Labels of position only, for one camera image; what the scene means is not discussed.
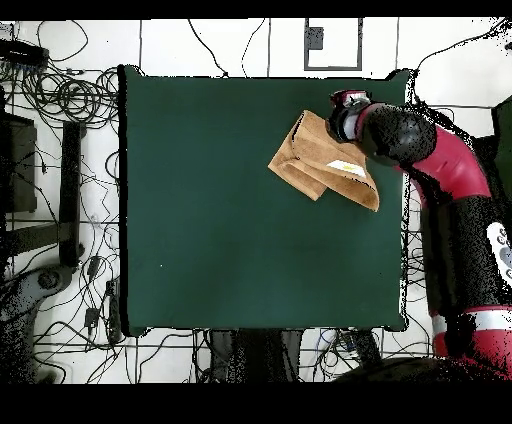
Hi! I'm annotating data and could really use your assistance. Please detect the small grey box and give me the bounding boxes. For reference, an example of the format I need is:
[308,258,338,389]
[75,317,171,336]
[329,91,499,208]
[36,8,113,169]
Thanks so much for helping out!
[305,26,324,51]

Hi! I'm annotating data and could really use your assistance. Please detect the grey rectangular floor frame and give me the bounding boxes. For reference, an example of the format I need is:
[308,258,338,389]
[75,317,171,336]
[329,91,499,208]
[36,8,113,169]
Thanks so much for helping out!
[303,17,363,72]

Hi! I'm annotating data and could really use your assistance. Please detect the black power strip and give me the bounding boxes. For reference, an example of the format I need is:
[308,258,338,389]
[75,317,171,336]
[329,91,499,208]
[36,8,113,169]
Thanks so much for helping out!
[0,39,50,67]

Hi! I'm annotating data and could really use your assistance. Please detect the dark boxy object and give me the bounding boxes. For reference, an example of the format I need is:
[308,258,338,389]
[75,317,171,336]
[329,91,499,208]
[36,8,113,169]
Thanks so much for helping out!
[0,111,38,214]

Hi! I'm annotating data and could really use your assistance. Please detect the black metal stand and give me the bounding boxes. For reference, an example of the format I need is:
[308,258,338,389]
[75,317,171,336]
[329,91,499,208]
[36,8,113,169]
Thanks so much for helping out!
[4,120,86,268]

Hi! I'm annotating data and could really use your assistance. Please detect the dark green table cloth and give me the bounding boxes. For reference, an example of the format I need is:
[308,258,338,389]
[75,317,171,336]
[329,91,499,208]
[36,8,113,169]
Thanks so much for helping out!
[117,63,413,339]

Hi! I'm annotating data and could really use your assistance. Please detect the tan terry towel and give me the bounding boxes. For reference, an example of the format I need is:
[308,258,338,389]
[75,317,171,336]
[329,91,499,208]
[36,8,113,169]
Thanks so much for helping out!
[266,109,381,213]

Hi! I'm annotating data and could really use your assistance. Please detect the grey chair base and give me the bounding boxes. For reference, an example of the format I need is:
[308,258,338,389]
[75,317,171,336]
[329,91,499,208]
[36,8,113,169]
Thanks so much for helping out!
[0,263,75,321]

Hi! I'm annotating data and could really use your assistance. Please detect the coiled black cables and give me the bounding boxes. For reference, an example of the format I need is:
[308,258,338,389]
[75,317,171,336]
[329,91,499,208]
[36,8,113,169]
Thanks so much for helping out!
[23,67,119,125]

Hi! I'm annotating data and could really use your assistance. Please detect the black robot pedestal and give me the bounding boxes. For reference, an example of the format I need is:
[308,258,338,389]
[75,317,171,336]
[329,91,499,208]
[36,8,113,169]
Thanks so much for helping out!
[207,329,305,383]

